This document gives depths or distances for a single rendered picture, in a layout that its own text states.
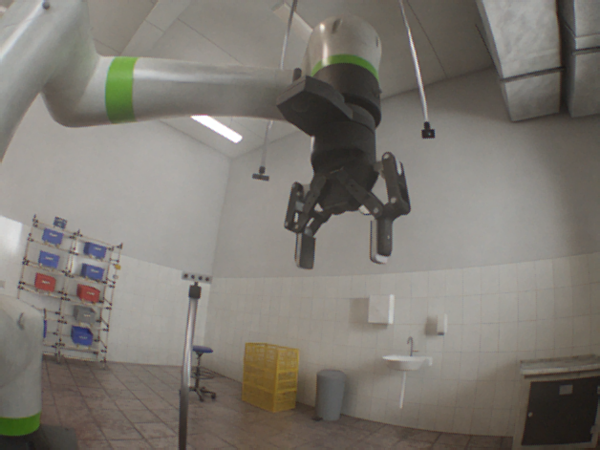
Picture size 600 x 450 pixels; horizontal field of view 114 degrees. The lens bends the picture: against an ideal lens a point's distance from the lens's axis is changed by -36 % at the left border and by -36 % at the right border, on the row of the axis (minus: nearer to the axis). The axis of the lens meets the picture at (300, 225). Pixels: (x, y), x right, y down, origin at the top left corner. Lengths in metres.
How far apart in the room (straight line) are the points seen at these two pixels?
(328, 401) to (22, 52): 3.64
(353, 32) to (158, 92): 0.29
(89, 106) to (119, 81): 0.06
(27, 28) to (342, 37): 0.39
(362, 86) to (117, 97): 0.35
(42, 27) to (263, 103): 0.34
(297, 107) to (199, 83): 0.21
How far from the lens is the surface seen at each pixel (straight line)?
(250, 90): 0.49
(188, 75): 0.49
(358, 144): 0.31
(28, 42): 0.40
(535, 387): 2.71
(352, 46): 0.41
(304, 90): 0.30
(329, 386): 3.58
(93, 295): 4.65
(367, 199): 0.29
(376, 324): 3.59
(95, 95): 0.51
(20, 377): 0.47
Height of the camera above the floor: 1.22
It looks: 18 degrees up
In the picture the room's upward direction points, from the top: 5 degrees clockwise
